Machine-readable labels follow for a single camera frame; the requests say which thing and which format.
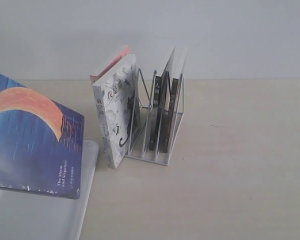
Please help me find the grey white cat book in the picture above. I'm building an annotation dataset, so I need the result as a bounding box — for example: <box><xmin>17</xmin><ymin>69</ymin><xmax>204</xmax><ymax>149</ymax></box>
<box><xmin>90</xmin><ymin>53</ymin><xmax>141</xmax><ymax>169</ymax></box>

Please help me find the blue moon cover book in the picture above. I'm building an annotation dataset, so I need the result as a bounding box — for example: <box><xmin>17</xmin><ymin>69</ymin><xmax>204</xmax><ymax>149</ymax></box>
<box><xmin>0</xmin><ymin>73</ymin><xmax>85</xmax><ymax>199</ymax></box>

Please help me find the black spine thin book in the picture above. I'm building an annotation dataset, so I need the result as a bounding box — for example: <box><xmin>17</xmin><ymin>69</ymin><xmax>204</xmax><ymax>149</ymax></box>
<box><xmin>148</xmin><ymin>44</ymin><xmax>176</xmax><ymax>151</ymax></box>

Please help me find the dark brown gold book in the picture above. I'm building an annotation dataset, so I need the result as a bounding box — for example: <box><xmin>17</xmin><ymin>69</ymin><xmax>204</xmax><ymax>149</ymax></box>
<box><xmin>160</xmin><ymin>47</ymin><xmax>189</xmax><ymax>154</ymax></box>

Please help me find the pink red spine book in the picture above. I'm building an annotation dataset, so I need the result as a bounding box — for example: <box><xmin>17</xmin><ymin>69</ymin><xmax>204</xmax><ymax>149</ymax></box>
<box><xmin>90</xmin><ymin>45</ymin><xmax>130</xmax><ymax>85</ymax></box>

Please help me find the white plastic tray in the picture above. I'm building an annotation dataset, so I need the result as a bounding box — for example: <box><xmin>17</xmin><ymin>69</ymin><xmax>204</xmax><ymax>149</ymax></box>
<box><xmin>0</xmin><ymin>140</ymin><xmax>100</xmax><ymax>240</ymax></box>

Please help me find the white wire book rack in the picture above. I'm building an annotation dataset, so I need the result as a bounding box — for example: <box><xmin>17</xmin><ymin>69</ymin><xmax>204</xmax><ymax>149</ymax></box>
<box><xmin>125</xmin><ymin>70</ymin><xmax>185</xmax><ymax>166</ymax></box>

